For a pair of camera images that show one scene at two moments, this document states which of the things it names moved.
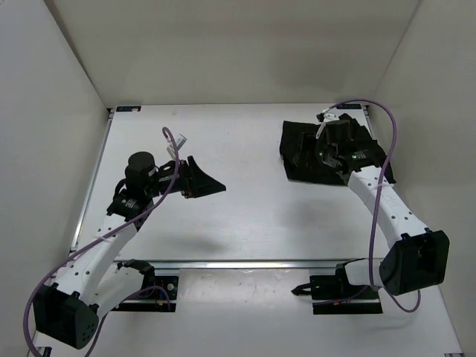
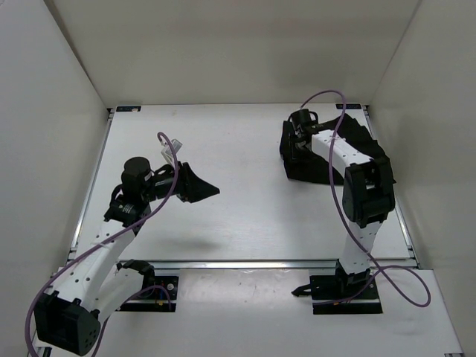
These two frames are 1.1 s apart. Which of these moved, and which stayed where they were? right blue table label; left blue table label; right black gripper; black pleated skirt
Moved: right black gripper
Stayed: black pleated skirt; left blue table label; right blue table label
